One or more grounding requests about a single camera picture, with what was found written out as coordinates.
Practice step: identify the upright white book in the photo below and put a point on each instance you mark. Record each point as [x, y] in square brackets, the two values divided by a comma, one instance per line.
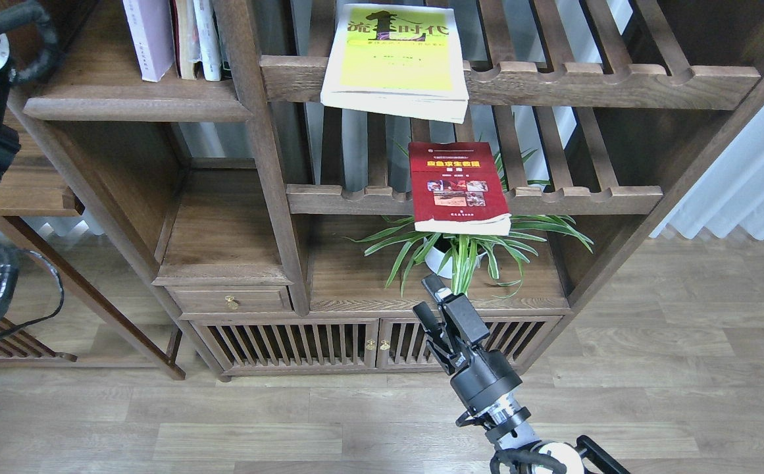
[210, 48]

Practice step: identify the brass drawer knob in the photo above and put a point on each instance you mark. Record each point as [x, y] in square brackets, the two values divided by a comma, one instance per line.
[231, 303]

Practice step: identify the yellow green cover book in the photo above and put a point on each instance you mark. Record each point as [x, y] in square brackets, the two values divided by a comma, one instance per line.
[397, 60]

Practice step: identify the upright beige book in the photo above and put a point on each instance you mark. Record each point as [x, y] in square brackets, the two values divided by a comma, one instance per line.
[186, 40]

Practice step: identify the green spider plant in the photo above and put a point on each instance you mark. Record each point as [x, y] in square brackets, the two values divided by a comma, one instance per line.
[505, 256]

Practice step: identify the white pleated curtain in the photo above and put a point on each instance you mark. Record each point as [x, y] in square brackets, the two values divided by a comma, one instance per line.
[729, 195]

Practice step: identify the dark wooden bookshelf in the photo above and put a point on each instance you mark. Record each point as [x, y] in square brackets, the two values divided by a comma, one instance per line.
[247, 187]

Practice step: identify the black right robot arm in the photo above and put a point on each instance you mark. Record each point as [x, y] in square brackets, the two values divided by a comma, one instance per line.
[517, 445]

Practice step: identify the white lavender cover book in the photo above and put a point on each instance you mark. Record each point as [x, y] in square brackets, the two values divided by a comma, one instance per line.
[150, 24]

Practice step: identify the white plant pot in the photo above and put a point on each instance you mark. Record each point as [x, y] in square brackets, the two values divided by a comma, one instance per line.
[434, 258]

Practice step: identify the upright dark green book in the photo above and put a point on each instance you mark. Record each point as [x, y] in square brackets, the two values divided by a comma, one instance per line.
[225, 62]

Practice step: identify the red cover book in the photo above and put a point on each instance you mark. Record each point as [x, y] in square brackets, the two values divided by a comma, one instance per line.
[456, 189]

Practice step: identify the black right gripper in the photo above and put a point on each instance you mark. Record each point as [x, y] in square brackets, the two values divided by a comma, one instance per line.
[479, 377]

